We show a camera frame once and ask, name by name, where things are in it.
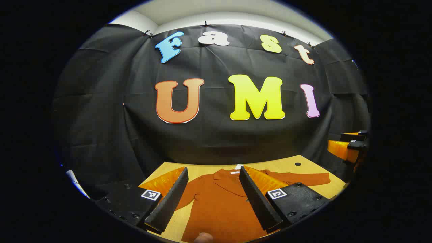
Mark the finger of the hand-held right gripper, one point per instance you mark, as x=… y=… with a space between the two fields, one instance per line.
x=341 y=150
x=352 y=137

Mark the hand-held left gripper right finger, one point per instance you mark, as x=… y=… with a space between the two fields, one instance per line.
x=256 y=199

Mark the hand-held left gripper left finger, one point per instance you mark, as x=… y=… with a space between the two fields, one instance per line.
x=172 y=199

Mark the orange button-up garment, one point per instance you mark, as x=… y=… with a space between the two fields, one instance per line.
x=219 y=209

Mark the black backdrop cloth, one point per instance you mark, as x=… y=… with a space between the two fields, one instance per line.
x=216 y=141

